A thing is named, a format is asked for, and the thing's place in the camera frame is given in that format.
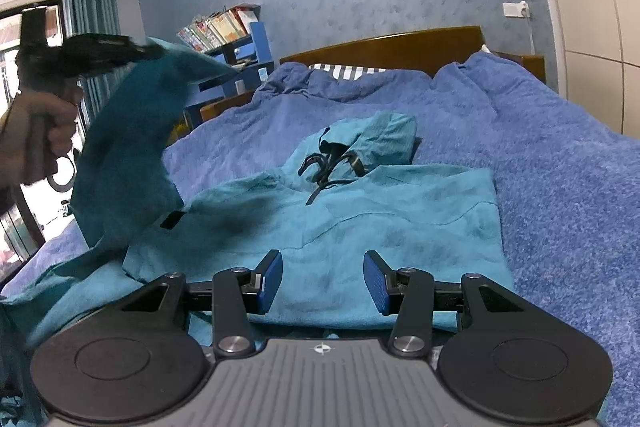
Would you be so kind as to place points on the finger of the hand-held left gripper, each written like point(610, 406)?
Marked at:
point(150, 52)

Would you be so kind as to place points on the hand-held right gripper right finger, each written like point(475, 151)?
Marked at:
point(377, 283)

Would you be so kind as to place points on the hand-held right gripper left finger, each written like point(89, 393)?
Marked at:
point(270, 283)

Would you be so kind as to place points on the teal hoodie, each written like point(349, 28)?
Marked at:
point(375, 217)

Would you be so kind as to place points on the person's left hand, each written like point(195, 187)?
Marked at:
point(52, 119)

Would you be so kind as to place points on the row of books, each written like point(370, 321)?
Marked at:
point(217, 29)

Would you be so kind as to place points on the window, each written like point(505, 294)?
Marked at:
point(10, 37)

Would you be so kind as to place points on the wooden chair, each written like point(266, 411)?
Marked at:
point(225, 107)

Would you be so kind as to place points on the small grey cup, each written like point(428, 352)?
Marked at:
point(240, 85)

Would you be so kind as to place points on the blue bookshelf desk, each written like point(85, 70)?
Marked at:
point(260, 47)

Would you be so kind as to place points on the striped pillow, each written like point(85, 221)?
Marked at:
point(345, 72)

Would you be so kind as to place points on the blue fleece blanket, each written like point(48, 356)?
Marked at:
point(550, 182)

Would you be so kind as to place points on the wooden bed headboard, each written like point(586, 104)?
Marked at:
point(400, 44)

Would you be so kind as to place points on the wooden bedside table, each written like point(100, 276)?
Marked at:
point(530, 64)

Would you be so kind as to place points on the beige wardrobe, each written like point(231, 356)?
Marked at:
point(590, 32)

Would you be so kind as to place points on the white wall socket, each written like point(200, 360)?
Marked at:
point(515, 9)

